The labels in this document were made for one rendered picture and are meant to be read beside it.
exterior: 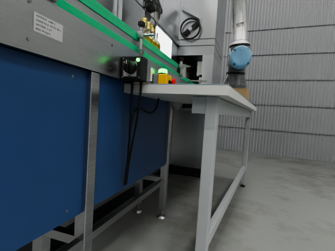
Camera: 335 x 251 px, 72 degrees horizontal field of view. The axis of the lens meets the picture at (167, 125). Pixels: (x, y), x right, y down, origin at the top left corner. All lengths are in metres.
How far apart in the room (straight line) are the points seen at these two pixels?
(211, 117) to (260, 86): 3.85
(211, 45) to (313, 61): 2.62
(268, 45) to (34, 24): 4.42
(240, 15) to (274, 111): 3.29
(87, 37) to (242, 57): 0.90
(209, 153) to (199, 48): 1.75
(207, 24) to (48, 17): 2.03
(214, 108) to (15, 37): 0.57
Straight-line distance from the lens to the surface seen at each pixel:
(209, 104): 0.80
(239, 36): 1.42
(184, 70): 2.56
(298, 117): 4.60
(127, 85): 0.90
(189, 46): 2.48
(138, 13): 1.64
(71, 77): 0.68
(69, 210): 0.74
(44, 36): 0.60
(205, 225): 0.89
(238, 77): 1.50
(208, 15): 2.54
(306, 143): 4.63
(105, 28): 0.82
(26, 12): 0.58
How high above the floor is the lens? 0.65
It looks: 3 degrees down
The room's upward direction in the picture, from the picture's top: 4 degrees clockwise
